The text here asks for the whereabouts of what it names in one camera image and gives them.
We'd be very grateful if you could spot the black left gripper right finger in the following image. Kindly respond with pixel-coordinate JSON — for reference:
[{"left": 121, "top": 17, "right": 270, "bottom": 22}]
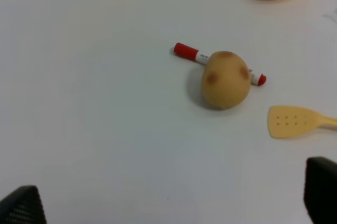
[{"left": 304, "top": 157, "right": 336, "bottom": 224}]

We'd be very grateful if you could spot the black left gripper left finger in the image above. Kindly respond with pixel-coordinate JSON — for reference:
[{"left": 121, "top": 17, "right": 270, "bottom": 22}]
[{"left": 1, "top": 185, "right": 47, "bottom": 224}]

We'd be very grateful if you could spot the brown toy potato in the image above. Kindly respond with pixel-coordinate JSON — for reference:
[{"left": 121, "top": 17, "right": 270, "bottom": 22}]
[{"left": 202, "top": 51, "right": 251, "bottom": 110}]

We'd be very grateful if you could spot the red and white marker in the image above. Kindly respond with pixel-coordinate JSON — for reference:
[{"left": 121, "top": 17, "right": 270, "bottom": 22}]
[{"left": 173, "top": 43, "right": 267, "bottom": 86}]

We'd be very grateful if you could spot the yellow slotted spatula red handle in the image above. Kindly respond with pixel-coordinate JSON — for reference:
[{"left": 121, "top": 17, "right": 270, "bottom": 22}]
[{"left": 267, "top": 105, "right": 336, "bottom": 139}]

